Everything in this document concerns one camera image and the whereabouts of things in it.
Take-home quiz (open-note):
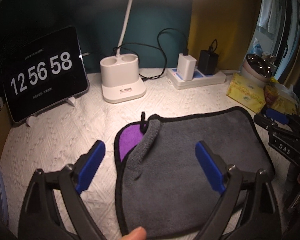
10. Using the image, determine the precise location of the black charging cable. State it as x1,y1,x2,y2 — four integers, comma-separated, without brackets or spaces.
112,28,190,82

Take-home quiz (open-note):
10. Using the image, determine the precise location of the black tablet clock display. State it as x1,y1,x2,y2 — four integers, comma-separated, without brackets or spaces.
2,26,89,123

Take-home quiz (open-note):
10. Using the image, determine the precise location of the yellow wet wipes pack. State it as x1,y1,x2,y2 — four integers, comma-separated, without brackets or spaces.
271,90,297,115

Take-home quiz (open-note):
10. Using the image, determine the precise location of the white tablet stand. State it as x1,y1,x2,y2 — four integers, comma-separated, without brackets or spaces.
26,96,77,127

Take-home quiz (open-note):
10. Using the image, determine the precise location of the purple and grey towel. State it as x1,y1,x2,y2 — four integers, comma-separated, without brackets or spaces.
114,107,275,239

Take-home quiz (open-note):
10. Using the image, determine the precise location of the black power adapter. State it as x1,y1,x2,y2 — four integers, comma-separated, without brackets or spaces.
197,50,218,75

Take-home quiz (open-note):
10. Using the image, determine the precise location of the operator fingertip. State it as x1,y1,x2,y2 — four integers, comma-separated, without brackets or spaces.
121,226,147,240

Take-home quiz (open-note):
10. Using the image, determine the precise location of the dark green curtain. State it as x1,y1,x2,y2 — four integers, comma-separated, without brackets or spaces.
0,0,192,73

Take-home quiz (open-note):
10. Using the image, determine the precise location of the white hanging shirt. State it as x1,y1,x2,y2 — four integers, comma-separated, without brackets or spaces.
256,0,282,40

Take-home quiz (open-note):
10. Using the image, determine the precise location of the yellow curtain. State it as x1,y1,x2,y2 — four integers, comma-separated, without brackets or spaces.
189,0,262,70

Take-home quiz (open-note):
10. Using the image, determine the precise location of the white power strip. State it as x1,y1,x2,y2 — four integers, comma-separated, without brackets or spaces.
167,68,226,90

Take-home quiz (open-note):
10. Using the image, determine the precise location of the yellow tissue box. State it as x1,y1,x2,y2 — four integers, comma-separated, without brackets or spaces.
226,73,266,113

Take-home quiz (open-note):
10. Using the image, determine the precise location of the white USB charger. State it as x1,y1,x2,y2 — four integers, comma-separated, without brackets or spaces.
177,53,197,81

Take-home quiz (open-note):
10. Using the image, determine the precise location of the white desk lamp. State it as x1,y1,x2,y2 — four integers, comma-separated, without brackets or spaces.
100,0,146,103

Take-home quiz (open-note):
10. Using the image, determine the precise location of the stainless steel bowl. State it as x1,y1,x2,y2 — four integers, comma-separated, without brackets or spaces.
241,54,273,88

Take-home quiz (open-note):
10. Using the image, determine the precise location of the white patterned tablecloth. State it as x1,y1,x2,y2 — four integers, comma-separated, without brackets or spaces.
0,67,291,239

